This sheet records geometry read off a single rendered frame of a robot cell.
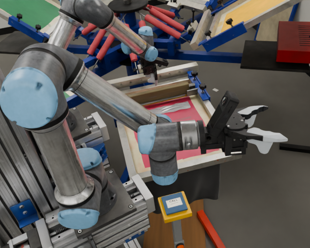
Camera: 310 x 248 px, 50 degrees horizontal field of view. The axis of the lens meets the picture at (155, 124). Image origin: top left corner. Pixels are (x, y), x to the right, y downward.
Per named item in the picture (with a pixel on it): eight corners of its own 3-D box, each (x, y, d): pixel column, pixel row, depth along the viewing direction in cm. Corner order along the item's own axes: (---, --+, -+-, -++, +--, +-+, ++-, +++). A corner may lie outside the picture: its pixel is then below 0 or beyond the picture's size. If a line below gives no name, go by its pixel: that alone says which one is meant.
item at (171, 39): (195, 62, 252) (195, 47, 244) (93, 84, 243) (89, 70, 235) (167, 21, 314) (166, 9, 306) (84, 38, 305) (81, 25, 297)
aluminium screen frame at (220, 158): (241, 158, 171) (242, 152, 168) (131, 186, 164) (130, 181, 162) (193, 79, 230) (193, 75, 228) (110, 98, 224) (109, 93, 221)
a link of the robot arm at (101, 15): (97, -8, 132) (164, 48, 170) (83, -14, 139) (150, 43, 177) (82, 17, 133) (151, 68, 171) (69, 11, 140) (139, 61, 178)
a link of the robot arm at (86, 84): (20, 49, 88) (157, 138, 110) (7, 72, 79) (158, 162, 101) (42, 17, 82) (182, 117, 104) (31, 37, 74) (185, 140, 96)
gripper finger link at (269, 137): (285, 155, 79) (248, 144, 84) (288, 135, 76) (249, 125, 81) (281, 162, 77) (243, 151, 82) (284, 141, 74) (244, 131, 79)
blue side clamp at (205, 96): (210, 106, 208) (210, 96, 204) (202, 107, 208) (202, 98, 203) (195, 81, 231) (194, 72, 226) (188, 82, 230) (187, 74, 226)
